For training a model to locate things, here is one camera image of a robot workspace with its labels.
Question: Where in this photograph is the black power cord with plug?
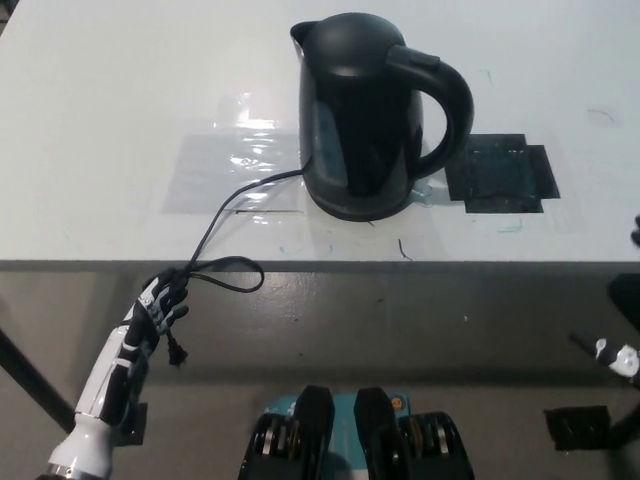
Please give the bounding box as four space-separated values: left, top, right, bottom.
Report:
142 168 305 366

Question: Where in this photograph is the clear plastic sheet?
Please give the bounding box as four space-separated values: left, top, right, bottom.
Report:
163 90 306 215

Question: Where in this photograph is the wide black floor tape patch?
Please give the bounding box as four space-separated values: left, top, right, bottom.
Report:
543 406 615 452

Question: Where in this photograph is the black tape patch on desk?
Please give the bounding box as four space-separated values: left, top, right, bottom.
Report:
443 133 562 215

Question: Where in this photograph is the black and white right hand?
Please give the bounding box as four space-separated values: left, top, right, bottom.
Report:
569 214 640 389

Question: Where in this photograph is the black electric kettle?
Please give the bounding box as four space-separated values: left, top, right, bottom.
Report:
289 12 475 209

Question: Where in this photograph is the white and black left hand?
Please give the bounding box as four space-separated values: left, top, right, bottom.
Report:
47 267 191 471

